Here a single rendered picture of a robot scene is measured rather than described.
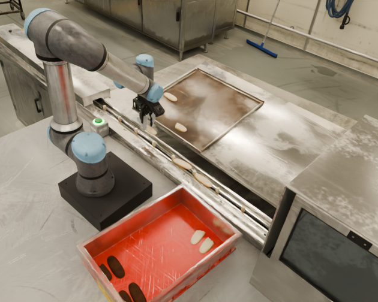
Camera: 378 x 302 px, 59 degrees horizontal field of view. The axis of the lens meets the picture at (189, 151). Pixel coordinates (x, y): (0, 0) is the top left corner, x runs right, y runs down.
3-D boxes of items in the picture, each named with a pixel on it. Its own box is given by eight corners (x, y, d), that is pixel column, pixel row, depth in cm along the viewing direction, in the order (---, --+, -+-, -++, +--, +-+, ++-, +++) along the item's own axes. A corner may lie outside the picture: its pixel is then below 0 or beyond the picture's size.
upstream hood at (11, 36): (-9, 38, 248) (-12, 26, 243) (16, 32, 259) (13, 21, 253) (84, 109, 185) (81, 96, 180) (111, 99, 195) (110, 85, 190)
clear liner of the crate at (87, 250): (77, 261, 117) (73, 244, 110) (182, 196, 143) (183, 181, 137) (132, 339, 98) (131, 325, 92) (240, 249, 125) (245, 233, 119)
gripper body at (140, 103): (144, 103, 162) (144, 81, 155) (156, 111, 158) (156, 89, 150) (132, 109, 158) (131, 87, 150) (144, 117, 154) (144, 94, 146)
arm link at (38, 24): (69, 165, 128) (44, 24, 92) (47, 146, 134) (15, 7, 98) (95, 151, 135) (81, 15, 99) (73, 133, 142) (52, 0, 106)
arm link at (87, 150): (89, 183, 123) (84, 157, 114) (68, 164, 129) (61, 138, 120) (114, 166, 130) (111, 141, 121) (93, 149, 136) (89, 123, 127)
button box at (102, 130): (90, 138, 176) (87, 120, 169) (102, 132, 180) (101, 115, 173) (99, 145, 172) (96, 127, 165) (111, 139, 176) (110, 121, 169)
